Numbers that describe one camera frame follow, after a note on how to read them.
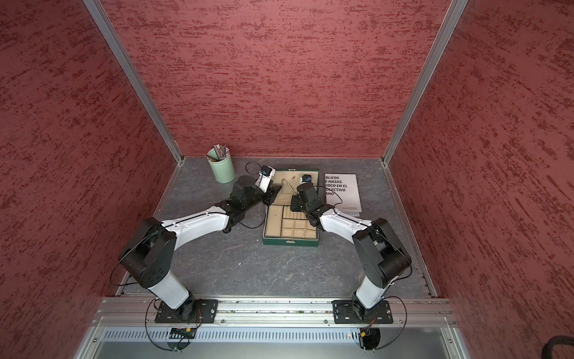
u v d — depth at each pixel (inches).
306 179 32.7
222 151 40.7
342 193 40.5
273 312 29.8
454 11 28.0
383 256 18.2
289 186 36.3
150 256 17.9
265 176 29.3
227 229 25.4
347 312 29.1
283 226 35.3
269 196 30.5
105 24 29.1
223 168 40.7
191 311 27.0
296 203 32.7
